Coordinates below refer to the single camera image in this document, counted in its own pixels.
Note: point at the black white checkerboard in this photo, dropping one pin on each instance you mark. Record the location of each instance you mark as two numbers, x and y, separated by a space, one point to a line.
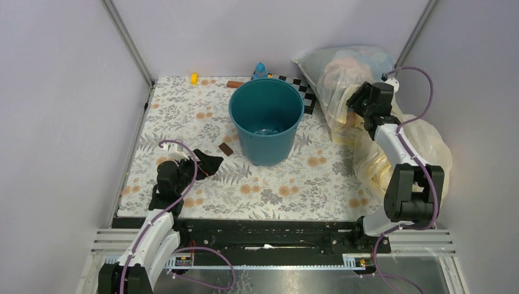
303 87

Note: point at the teal plastic trash bin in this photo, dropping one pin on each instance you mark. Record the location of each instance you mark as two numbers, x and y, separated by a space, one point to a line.
266 113

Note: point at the yellow toy block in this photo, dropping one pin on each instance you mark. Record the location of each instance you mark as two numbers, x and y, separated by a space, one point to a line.
194 79

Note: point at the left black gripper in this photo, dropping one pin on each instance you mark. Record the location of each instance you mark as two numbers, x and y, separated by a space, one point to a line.
208 165

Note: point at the brown wooden block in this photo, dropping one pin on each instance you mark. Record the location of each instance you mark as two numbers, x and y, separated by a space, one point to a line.
225 149

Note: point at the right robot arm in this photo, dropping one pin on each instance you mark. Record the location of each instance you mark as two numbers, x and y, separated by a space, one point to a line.
413 194

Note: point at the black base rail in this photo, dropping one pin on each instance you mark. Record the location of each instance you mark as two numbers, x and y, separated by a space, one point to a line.
276 243

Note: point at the clear stuffed trash bag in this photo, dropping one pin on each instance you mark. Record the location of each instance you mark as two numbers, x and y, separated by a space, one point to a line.
335 73

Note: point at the brown cylinder piece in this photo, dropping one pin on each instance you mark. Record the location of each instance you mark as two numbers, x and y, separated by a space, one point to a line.
234 84

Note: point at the floral table mat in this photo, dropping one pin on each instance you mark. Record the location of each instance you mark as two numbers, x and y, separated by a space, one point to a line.
316 181

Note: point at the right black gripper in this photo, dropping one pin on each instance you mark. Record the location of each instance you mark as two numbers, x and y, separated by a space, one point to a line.
364 91

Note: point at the blue toy figure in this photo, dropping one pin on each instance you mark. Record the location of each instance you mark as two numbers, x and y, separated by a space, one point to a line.
260 71

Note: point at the yellow plastic trash bag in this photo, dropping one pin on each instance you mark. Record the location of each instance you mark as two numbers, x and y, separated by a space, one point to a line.
369 164

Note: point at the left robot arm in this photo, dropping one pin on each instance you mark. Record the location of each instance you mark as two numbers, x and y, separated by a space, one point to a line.
139 267

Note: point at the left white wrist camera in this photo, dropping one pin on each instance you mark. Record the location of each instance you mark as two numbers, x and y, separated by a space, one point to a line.
175 155

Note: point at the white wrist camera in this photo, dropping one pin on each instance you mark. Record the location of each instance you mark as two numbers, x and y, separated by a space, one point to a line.
390 81
175 155

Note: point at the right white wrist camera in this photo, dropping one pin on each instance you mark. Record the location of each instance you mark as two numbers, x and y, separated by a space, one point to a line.
390 81

